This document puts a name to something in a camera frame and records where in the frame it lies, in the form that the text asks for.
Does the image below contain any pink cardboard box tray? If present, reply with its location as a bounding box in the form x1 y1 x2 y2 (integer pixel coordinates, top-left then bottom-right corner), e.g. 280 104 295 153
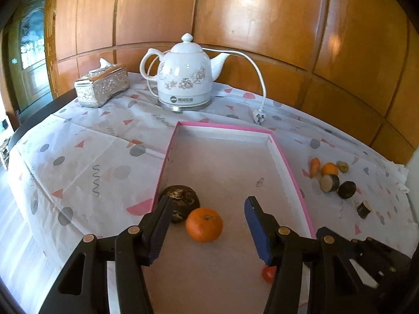
141 121 317 314

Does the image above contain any white floral ceramic kettle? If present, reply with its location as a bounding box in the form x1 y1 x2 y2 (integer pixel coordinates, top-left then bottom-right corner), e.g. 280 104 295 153
140 33 232 105

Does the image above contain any silver kettle base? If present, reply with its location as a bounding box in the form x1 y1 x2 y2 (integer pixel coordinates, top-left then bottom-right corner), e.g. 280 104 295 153
158 96 213 113

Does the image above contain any dark sugarcane piece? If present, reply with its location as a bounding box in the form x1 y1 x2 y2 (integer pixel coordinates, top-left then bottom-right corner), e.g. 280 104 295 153
338 181 357 199

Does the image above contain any orange with long stalk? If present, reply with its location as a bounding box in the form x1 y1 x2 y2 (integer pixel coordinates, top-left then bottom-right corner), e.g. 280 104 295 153
321 162 339 177

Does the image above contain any dark log slice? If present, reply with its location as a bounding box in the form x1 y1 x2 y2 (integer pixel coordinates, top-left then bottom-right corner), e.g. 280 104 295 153
320 174 341 193

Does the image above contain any white patterned tablecloth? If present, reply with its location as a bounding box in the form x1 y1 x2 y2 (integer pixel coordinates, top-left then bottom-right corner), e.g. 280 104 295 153
8 72 410 314

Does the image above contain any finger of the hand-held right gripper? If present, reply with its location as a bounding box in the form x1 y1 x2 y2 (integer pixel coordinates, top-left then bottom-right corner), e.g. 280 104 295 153
316 226 362 252

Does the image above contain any tangerine with green stem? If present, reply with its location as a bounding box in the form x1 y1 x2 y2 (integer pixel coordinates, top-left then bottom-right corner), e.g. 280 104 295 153
185 207 224 243

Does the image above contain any silver embossed tissue box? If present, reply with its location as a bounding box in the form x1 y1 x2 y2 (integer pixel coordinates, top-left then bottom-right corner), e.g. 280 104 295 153
74 64 130 108

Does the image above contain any wooden glass door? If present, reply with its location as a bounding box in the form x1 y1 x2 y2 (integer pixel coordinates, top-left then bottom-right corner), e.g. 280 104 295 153
7 0 54 112

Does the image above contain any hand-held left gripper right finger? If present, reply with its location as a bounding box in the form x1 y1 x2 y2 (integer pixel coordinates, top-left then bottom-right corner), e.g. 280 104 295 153
244 196 374 314

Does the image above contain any dark brown round fruit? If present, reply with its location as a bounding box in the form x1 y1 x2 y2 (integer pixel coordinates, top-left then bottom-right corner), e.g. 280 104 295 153
162 185 200 225

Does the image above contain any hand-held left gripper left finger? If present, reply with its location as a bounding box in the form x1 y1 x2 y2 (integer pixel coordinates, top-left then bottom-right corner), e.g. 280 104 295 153
39 195 174 314

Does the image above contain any red tomato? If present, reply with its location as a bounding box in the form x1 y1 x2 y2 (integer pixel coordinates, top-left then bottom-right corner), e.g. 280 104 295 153
261 266 277 284

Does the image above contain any short sugarcane piece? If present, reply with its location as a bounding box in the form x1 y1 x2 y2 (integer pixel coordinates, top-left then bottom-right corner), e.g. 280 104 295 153
357 201 372 220

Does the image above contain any white power cord with plug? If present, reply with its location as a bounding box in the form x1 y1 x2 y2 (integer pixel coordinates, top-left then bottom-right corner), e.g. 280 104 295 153
203 48 267 125

